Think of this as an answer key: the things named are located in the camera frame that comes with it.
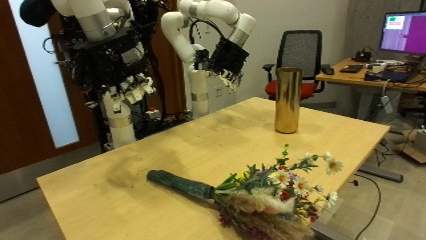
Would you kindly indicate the black desk phone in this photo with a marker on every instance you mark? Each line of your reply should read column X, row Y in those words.
column 362, row 56

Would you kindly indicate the tall gold cylinder vase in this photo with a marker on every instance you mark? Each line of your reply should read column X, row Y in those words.
column 288, row 100

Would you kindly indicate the white power strip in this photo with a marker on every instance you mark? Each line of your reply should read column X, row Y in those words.
column 388, row 104

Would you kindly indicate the person in black clothes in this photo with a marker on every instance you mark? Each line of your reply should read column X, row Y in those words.
column 36, row 11

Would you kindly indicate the white wall socket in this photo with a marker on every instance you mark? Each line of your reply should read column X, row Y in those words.
column 218, row 92

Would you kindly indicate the flower bouquet with green wrap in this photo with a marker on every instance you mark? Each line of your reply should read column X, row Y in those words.
column 261, row 200

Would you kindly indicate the grey table foot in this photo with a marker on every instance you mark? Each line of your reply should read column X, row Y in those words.
column 381, row 173

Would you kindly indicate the wooden office desk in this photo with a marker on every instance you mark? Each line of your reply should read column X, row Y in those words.
column 350, row 78

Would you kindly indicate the black computer mouse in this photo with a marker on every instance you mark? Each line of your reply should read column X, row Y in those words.
column 328, row 70

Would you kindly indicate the computer monitor with purple screen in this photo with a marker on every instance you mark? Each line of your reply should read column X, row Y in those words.
column 406, row 33

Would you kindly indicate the black mesh chair, red seat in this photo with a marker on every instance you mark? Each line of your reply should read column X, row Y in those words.
column 300, row 50

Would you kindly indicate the black keyboard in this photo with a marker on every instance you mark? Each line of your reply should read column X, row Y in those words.
column 352, row 68

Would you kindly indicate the cardboard box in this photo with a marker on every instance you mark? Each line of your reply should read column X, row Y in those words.
column 414, row 148

